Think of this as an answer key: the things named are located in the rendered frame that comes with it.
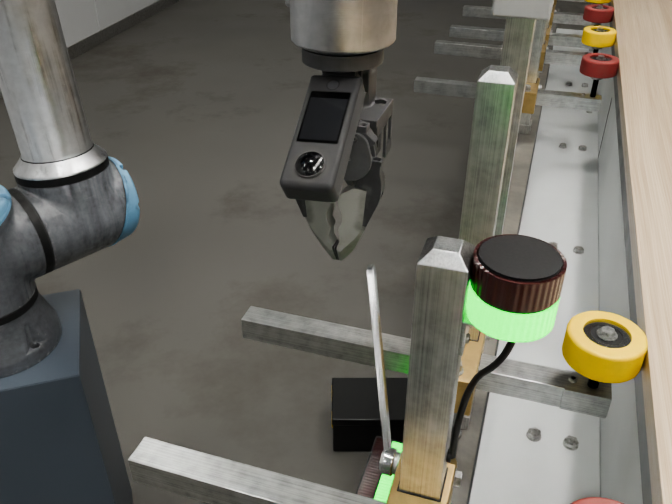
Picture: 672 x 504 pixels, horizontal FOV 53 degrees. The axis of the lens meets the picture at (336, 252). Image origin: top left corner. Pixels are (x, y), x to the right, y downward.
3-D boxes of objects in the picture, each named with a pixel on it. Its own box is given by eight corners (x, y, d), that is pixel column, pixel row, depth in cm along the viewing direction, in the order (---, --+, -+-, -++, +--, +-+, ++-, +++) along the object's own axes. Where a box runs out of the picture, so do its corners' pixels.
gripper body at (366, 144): (393, 155, 67) (399, 33, 61) (371, 193, 61) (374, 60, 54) (321, 146, 69) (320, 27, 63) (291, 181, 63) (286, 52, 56)
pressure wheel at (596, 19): (599, 42, 199) (608, 2, 192) (610, 50, 192) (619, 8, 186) (573, 42, 198) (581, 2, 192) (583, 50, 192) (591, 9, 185)
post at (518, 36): (464, 305, 107) (502, 15, 83) (468, 288, 111) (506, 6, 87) (492, 310, 106) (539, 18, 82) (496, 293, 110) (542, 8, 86)
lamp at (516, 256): (438, 489, 54) (467, 270, 43) (450, 438, 59) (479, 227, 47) (512, 509, 53) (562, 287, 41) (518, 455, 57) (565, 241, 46)
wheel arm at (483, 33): (448, 39, 205) (449, 25, 203) (450, 37, 208) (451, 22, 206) (598, 52, 194) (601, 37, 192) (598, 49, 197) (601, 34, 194)
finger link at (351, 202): (379, 240, 71) (382, 161, 66) (364, 270, 66) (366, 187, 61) (351, 235, 72) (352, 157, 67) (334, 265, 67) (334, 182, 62)
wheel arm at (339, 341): (242, 344, 85) (239, 317, 83) (253, 327, 88) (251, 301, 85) (604, 424, 74) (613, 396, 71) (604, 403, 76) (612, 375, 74)
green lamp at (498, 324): (459, 331, 45) (463, 305, 44) (472, 282, 50) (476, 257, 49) (552, 350, 44) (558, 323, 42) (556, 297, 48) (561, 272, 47)
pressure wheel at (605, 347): (588, 447, 71) (612, 365, 65) (534, 399, 77) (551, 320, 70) (639, 418, 74) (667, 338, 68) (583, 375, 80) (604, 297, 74)
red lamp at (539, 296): (463, 302, 44) (467, 274, 43) (476, 254, 49) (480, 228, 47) (559, 320, 42) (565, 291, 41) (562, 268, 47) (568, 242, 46)
